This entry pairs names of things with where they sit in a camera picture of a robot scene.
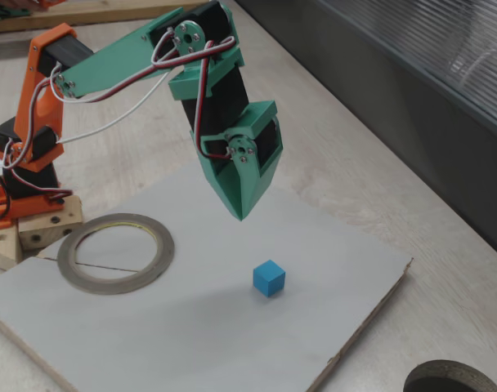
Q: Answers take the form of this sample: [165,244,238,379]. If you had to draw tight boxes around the blue cube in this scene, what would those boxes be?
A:
[253,259,287,299]

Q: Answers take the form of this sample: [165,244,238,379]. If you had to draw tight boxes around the dark round tape roll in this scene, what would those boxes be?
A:
[402,359,497,392]

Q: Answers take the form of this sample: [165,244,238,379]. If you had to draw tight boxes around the frosted striped glass partition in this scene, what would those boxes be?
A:
[235,0,497,262]

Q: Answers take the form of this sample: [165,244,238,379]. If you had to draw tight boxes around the white chipboard panel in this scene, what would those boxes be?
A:
[0,161,414,392]

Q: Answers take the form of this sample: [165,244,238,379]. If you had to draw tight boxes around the wooden base block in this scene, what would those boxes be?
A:
[17,194,84,251]

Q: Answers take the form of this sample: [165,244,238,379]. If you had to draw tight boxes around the red white black servo cable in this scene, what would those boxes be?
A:
[9,167,74,205]
[50,22,237,161]

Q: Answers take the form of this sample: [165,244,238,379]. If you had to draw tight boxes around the thin servo cable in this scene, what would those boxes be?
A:
[56,73,170,145]

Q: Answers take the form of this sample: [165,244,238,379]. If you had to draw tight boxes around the grey ring of tape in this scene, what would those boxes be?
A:
[56,212,176,296]

